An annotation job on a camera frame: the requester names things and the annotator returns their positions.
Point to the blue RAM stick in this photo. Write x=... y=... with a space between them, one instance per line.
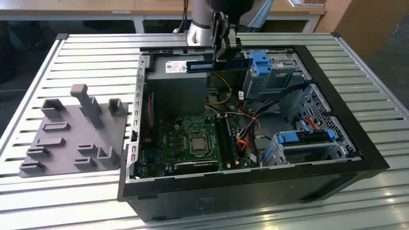
x=211 y=65

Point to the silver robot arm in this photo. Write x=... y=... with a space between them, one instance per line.
x=200 y=21

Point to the empty black RAM slot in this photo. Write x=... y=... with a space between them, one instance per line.
x=224 y=141

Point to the blue drive bay latch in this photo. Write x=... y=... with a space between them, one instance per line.
x=260 y=62

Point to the silver drive cage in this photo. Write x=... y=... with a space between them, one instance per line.
x=275 y=74

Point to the grey power supply unit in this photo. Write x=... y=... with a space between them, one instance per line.
x=178 y=81

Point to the white framed wooden desk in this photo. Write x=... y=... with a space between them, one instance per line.
x=96 y=13

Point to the green motherboard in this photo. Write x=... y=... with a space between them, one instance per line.
x=188 y=141

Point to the silver CPU in socket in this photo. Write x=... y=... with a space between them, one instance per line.
x=199 y=144

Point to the brown wooden cabinet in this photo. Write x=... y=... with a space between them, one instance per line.
x=367 y=24

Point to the blue disk carrier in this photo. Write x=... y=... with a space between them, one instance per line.
x=289 y=138

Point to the metal slat table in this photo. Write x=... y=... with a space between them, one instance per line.
x=64 y=62

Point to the black open PC case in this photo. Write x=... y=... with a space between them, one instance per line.
x=256 y=187

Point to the grey parts rack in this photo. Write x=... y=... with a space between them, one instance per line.
x=74 y=136

